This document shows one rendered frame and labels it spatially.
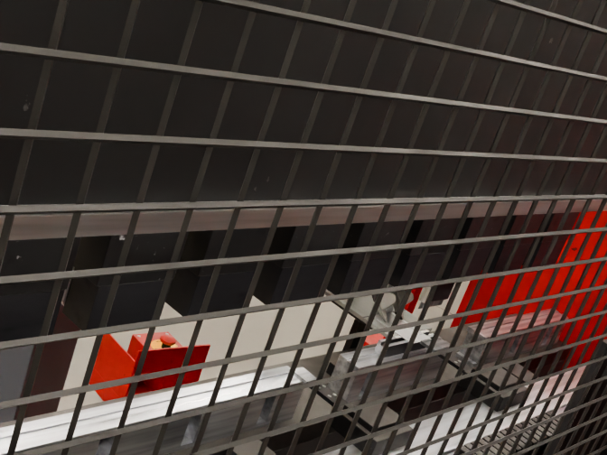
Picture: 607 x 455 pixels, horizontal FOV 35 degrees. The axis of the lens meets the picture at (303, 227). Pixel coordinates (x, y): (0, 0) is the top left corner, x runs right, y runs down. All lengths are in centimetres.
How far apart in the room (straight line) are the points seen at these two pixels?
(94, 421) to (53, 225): 67
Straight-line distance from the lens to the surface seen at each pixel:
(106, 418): 166
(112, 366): 223
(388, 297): 228
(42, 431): 159
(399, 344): 222
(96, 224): 106
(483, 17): 149
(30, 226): 101
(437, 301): 229
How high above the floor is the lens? 187
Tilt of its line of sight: 19 degrees down
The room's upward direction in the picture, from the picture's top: 20 degrees clockwise
